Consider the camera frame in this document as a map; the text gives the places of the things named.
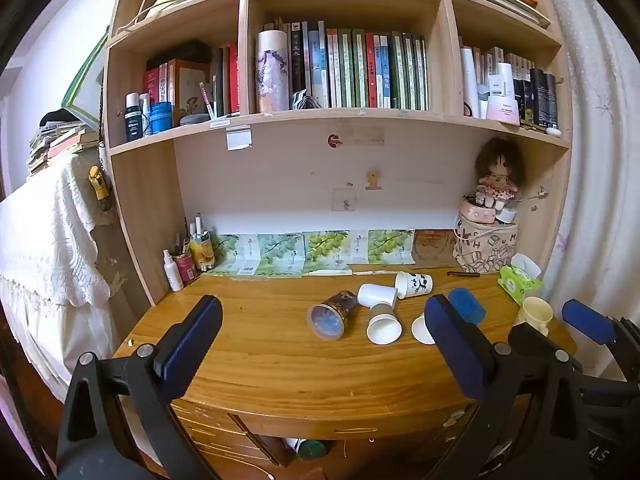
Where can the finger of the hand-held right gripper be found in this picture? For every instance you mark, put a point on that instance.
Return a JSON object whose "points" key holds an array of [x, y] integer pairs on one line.
{"points": [[589, 321]]}

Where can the yellow print container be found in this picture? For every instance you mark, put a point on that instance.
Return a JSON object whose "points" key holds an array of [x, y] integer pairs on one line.
{"points": [[202, 252]]}

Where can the red pen holder can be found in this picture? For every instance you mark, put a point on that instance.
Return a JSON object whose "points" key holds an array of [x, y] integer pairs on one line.
{"points": [[186, 267]]}

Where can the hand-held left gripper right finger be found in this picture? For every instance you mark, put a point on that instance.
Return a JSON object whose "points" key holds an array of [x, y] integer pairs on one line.
{"points": [[452, 340]]}

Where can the brown printed card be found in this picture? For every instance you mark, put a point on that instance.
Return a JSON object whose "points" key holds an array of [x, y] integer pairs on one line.
{"points": [[435, 249]]}

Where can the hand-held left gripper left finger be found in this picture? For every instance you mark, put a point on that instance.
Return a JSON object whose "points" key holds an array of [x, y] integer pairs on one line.
{"points": [[192, 332]]}

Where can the letter print fabric bag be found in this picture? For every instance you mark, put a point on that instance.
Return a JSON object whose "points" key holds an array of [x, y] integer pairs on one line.
{"points": [[485, 247]]}

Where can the row of black boxes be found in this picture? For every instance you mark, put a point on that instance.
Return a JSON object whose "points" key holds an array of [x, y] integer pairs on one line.
{"points": [[540, 97]]}

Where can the plain white cup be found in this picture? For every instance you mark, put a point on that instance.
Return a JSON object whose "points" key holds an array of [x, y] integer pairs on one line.
{"points": [[376, 294]]}

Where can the beige paper cup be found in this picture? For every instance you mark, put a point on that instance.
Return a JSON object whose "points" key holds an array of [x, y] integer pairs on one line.
{"points": [[384, 327]]}

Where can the stack of old books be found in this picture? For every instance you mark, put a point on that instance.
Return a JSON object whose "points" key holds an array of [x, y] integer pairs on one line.
{"points": [[57, 142]]}

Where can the white floral tube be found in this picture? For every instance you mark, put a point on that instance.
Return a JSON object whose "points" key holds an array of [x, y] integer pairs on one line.
{"points": [[272, 72]]}

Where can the blue jar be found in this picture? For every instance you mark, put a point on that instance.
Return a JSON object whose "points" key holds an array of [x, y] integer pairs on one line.
{"points": [[161, 119]]}

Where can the grey flat pouch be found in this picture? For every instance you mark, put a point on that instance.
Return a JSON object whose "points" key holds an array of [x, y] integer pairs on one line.
{"points": [[194, 120]]}

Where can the slim white bottle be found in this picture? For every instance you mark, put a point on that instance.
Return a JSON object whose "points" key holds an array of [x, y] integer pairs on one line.
{"points": [[145, 115]]}

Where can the pink round box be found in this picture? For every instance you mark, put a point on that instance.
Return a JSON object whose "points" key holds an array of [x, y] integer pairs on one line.
{"points": [[477, 210]]}

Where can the wooden bookshelf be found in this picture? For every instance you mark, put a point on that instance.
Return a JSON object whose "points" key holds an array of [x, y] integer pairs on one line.
{"points": [[145, 200]]}

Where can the yellow hanging toy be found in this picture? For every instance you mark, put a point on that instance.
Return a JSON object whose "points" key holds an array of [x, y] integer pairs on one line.
{"points": [[99, 185]]}

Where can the white lace cloth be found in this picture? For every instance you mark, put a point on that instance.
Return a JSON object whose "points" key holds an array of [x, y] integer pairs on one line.
{"points": [[45, 240]]}

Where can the white dotted curtain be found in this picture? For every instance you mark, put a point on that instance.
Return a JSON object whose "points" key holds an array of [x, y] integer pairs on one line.
{"points": [[595, 160]]}

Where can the white panda print cup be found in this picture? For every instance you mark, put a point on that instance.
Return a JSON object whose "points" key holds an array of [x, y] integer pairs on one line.
{"points": [[415, 285]]}

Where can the clear adhesive hook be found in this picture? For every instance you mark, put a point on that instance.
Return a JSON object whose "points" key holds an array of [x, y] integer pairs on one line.
{"points": [[345, 200]]}

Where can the green framed board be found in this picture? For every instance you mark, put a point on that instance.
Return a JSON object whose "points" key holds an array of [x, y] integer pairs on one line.
{"points": [[85, 85]]}

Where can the dark bottle white cap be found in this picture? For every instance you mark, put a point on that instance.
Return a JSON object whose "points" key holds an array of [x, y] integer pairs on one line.
{"points": [[133, 120]]}

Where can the wooden desk drawers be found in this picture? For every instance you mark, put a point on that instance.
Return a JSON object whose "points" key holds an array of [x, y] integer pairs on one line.
{"points": [[220, 435]]}

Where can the row of white boxes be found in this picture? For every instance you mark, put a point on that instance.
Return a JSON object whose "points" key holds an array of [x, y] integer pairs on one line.
{"points": [[482, 75]]}

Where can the small white paper cup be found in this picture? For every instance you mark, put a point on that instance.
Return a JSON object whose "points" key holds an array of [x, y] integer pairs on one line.
{"points": [[422, 331]]}

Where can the brown pen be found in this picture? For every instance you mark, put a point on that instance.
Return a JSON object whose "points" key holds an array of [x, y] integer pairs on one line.
{"points": [[463, 274]]}

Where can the cream yellow mug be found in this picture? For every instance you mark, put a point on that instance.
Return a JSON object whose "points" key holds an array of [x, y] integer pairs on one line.
{"points": [[536, 312]]}

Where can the yellow wall clip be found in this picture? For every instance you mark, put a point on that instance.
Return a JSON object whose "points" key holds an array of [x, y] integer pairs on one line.
{"points": [[373, 180]]}

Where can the grey face mask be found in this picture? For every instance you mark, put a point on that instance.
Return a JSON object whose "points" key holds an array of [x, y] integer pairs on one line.
{"points": [[306, 100]]}

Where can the green leaf print folded booklet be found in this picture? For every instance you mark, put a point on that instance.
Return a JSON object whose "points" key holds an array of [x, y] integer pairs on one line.
{"points": [[310, 250]]}

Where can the brown haired rag doll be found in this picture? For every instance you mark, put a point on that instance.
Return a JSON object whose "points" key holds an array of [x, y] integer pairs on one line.
{"points": [[497, 172]]}

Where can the green tissue pack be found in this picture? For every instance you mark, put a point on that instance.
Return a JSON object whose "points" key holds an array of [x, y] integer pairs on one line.
{"points": [[520, 280]]}

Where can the green bottle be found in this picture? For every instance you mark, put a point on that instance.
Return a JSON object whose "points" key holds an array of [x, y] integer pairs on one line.
{"points": [[310, 447]]}

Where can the cream cloth bag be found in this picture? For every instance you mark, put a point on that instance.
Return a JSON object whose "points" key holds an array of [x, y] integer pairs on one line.
{"points": [[162, 2]]}

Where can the white spray bottle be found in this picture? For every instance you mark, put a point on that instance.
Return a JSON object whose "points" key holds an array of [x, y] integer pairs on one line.
{"points": [[173, 272]]}

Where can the row of upright books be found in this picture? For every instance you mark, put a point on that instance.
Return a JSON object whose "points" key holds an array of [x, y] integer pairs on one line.
{"points": [[370, 72]]}

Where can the red books and box set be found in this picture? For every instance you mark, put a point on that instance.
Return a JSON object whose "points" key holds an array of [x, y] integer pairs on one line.
{"points": [[185, 85]]}

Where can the dark patterned paper cup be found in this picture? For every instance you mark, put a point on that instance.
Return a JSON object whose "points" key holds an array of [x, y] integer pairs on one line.
{"points": [[332, 315]]}

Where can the blue plastic cup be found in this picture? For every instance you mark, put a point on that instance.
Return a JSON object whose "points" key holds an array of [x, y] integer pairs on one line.
{"points": [[467, 305]]}

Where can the white taped label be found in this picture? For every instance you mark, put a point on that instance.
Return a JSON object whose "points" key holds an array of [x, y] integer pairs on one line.
{"points": [[238, 139]]}

